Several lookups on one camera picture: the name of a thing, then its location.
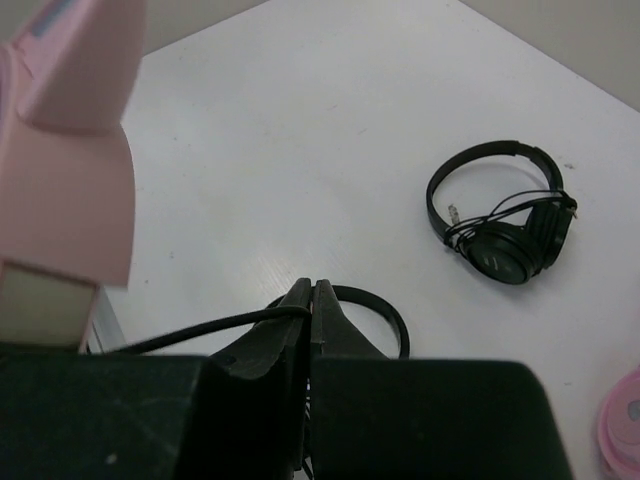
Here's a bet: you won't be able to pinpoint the thin black headphone cable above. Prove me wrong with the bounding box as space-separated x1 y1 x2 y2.
79 305 312 356

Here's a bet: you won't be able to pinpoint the black headphones far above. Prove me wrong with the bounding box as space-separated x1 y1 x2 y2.
425 140 578 285

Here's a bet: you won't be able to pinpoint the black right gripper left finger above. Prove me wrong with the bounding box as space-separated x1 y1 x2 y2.
207 277 314 480

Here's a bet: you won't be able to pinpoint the black headphones near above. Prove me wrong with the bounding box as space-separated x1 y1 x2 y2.
267 277 411 360

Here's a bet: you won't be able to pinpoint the black headphones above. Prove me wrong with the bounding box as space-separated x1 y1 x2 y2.
425 140 578 285
267 277 411 360

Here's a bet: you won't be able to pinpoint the pink blue cat-ear headphones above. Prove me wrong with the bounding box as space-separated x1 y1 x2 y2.
1 0 147 350

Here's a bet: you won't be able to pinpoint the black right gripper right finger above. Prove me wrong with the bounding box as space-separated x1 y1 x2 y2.
304 280 395 479

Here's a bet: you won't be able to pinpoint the pink gaming headset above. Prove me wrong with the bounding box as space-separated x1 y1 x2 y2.
596 368 639 480

